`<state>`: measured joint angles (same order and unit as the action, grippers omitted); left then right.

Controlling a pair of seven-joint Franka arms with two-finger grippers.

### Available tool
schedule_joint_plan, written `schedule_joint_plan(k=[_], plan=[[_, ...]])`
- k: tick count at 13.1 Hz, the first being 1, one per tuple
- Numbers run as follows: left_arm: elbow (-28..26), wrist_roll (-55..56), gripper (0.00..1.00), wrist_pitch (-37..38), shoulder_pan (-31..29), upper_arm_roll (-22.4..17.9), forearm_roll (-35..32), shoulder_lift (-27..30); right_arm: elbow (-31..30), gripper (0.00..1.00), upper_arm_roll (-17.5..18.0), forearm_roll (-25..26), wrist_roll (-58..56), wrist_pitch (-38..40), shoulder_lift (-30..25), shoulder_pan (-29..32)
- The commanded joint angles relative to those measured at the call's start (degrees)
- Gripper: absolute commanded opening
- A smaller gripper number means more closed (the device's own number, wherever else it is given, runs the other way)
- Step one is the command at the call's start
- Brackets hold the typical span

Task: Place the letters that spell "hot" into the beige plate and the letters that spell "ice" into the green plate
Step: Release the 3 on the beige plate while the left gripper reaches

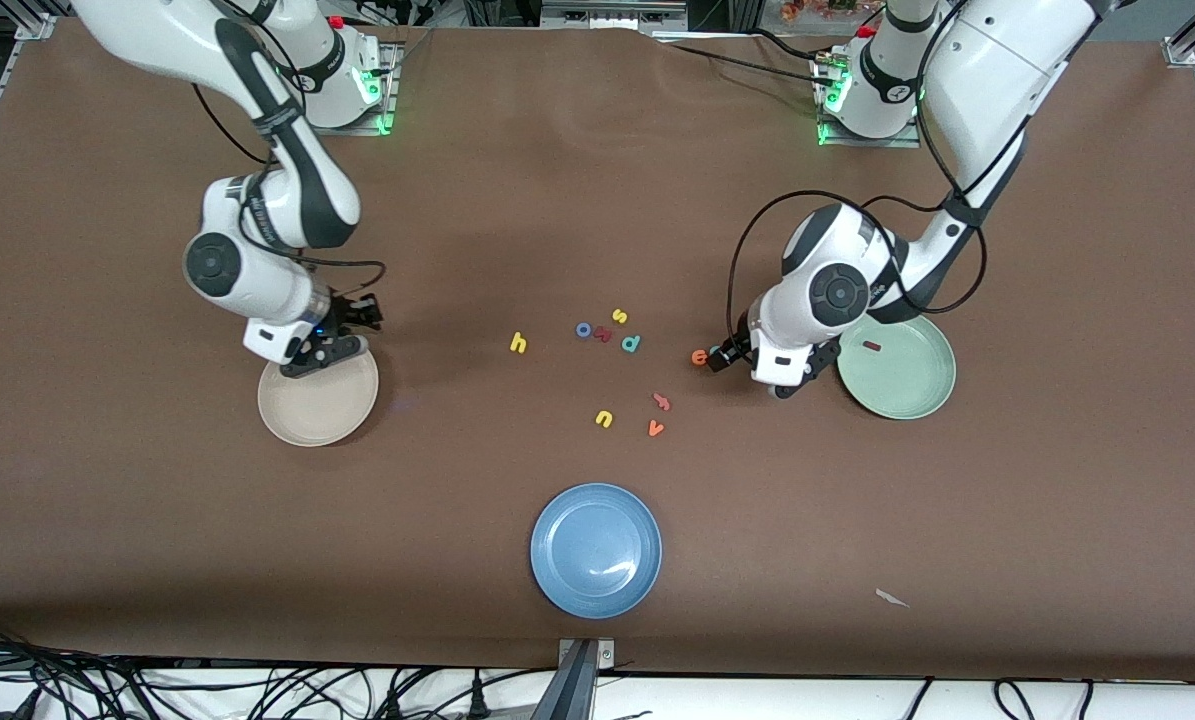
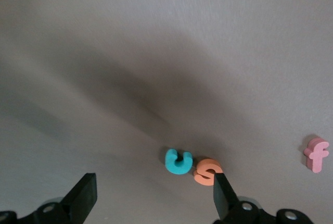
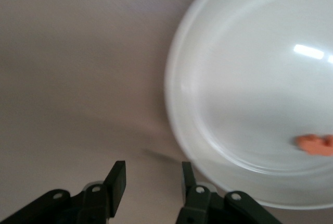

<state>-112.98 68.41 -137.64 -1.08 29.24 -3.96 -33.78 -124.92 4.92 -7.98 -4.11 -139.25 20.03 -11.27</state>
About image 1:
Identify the green plate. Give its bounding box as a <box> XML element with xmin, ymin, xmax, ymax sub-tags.
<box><xmin>837</xmin><ymin>315</ymin><xmax>958</xmax><ymax>421</ymax></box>

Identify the beige brown plate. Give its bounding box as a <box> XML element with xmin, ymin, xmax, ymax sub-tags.
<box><xmin>257</xmin><ymin>345</ymin><xmax>380</xmax><ymax>448</ymax></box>

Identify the metal camera stand bracket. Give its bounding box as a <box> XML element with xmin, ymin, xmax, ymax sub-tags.
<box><xmin>557</xmin><ymin>638</ymin><xmax>616</xmax><ymax>720</ymax></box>

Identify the grey metal box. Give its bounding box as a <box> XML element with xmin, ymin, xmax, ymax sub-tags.
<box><xmin>542</xmin><ymin>0</ymin><xmax>688</xmax><ymax>31</ymax></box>

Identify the black table cable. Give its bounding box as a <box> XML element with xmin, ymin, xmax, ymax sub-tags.
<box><xmin>657</xmin><ymin>30</ymin><xmax>843</xmax><ymax>91</ymax></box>

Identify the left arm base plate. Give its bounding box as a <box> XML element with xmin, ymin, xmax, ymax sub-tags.
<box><xmin>819</xmin><ymin>60</ymin><xmax>923</xmax><ymax>149</ymax></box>

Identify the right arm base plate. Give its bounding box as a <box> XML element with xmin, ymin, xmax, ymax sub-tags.
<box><xmin>290</xmin><ymin>45</ymin><xmax>399</xmax><ymax>137</ymax></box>

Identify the blue plate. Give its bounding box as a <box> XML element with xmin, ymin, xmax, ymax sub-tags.
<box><xmin>530</xmin><ymin>483</ymin><xmax>663</xmax><ymax>620</ymax></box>

